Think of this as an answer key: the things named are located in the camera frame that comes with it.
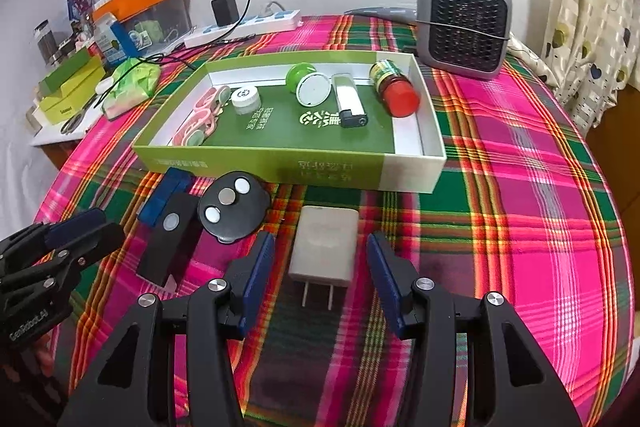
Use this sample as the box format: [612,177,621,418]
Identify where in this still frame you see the small white jar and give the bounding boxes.
[230,86,262,115]

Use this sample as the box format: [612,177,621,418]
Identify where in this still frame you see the brown wooden cabinet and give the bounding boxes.
[585,87,640,170]

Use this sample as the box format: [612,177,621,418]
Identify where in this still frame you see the green and white spool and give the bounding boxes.
[285,63,332,110]

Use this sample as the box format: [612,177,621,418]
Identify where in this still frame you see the white side table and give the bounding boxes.
[29,117,101,148]

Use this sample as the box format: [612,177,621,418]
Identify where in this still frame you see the green plastic bag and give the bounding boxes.
[101,58,161,120]

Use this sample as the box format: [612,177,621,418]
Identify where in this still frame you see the pink plaid blanket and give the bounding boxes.
[35,13,633,427]

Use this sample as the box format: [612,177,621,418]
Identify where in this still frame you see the lime green box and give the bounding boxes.
[37,67,108,125]

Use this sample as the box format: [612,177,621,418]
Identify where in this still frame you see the black bar with metal cap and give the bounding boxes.
[136,193,201,288]

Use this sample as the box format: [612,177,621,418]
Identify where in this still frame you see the grey plastic handle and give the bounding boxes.
[344,4,418,26]

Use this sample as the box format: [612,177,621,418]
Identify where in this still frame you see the pink clip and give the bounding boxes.
[172,108,218,146]
[192,87,232,118]

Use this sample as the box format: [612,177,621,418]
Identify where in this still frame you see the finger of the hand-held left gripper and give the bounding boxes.
[0,208,109,266]
[0,225,126,304]

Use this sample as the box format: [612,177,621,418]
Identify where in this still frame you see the white power strip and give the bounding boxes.
[184,9,302,49]

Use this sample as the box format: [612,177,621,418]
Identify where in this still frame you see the black disc with metal caps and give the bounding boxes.
[197,171,272,244]

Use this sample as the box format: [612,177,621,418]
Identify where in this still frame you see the scissors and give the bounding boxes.
[60,107,96,134]

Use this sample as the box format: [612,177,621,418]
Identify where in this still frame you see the black power adapter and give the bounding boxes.
[211,0,238,26]

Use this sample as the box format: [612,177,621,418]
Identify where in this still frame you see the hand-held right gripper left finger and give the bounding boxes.
[57,231,276,427]

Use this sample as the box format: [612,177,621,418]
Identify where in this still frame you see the blue padded block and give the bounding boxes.
[137,167,196,224]

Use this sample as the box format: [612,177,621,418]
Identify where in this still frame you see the cream patterned curtain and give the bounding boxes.
[540,0,640,138]

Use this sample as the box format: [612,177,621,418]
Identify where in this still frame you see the white charger plug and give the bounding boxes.
[289,205,360,310]

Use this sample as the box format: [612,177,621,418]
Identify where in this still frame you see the dark green box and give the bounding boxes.
[39,52,103,95]

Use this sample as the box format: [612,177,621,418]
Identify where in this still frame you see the white lighter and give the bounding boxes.
[331,73,369,128]

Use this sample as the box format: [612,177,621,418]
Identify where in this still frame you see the cream patterned pillow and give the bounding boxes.
[507,32,561,88]

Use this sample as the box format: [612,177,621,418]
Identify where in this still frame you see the red capped bottle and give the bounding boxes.
[369,61,420,118]

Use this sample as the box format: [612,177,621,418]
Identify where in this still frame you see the green and white cardboard box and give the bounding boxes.
[131,50,447,194]

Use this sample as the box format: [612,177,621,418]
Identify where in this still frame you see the grey fan heater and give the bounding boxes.
[416,0,514,81]

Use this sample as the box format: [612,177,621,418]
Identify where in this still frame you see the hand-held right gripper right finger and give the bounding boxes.
[366,231,583,427]

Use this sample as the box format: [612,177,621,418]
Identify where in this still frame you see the dark glass jar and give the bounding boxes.
[34,19,61,65]

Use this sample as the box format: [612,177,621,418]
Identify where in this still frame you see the blue and white carton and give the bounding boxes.
[95,14,143,62]

